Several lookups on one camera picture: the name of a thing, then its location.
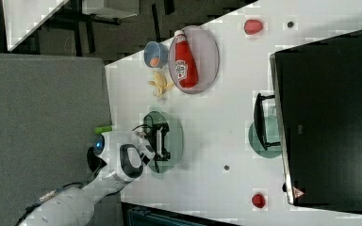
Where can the green plastic strainer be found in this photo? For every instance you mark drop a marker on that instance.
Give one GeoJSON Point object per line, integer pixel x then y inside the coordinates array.
{"type": "Point", "coordinates": [174, 142]}

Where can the green lime toy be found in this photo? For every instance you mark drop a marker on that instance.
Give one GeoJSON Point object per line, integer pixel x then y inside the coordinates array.
{"type": "Point", "coordinates": [102, 129]}

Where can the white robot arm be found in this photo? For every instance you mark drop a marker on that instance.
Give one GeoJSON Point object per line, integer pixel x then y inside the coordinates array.
{"type": "Point", "coordinates": [123, 157]}

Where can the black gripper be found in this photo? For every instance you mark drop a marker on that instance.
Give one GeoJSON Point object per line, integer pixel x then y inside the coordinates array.
{"type": "Point", "coordinates": [156, 136]}

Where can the red green strawberry toy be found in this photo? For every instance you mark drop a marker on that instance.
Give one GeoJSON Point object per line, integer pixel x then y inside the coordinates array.
{"type": "Point", "coordinates": [252, 26]}

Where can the orange egg toy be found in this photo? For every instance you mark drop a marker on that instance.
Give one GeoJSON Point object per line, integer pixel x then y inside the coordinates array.
{"type": "Point", "coordinates": [154, 62]}

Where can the black toaster oven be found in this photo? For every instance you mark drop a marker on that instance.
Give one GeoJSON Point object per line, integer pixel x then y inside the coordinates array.
{"type": "Point", "coordinates": [317, 94]}

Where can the red ketchup bottle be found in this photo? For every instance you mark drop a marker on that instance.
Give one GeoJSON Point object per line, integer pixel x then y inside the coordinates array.
{"type": "Point", "coordinates": [185, 67]}

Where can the green mug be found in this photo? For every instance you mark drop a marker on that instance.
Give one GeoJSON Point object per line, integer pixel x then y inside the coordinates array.
{"type": "Point", "coordinates": [272, 135]}

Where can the blue bowl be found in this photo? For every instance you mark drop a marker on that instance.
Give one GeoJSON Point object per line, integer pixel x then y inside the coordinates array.
{"type": "Point", "coordinates": [155, 49]}

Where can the peeled banana toy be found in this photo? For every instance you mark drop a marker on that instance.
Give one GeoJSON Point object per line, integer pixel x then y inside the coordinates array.
{"type": "Point", "coordinates": [160, 83]}

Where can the grey purple plate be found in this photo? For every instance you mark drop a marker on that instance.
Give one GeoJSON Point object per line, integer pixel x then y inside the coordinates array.
{"type": "Point", "coordinates": [206, 56]}

